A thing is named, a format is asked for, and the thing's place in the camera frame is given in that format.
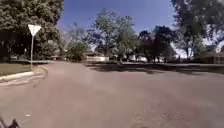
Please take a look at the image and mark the pale low building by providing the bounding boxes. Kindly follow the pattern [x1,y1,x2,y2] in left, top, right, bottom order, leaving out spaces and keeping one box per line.
[82,51,110,64]

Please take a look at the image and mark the grey asphalt road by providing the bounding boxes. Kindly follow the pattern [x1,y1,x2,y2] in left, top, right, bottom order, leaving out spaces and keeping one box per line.
[0,61,224,128]

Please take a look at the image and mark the broad green tree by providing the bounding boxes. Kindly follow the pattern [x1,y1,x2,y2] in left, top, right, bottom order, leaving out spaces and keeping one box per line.
[89,9,138,63]

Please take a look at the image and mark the round green bush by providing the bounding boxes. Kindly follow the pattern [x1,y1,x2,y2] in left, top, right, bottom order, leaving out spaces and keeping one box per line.
[65,41,90,63]

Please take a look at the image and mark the dark green trees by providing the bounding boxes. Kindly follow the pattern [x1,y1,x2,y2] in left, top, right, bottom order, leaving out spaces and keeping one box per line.
[137,25,178,64]

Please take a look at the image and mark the triangular sign on pole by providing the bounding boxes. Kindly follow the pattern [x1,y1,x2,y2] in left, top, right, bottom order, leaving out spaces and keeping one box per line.
[27,23,43,70]

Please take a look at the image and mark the large overhanging tree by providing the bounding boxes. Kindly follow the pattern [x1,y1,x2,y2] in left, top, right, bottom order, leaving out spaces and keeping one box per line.
[170,0,224,62]

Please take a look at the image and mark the tall leafy tree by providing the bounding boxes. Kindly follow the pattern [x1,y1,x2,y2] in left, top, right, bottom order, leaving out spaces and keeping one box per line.
[0,0,65,63]

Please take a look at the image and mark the green grass lawn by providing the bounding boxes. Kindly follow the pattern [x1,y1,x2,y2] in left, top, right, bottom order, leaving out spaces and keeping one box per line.
[0,62,35,77]

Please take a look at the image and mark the brown low building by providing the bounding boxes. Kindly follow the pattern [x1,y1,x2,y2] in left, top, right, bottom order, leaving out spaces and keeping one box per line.
[199,50,224,65]

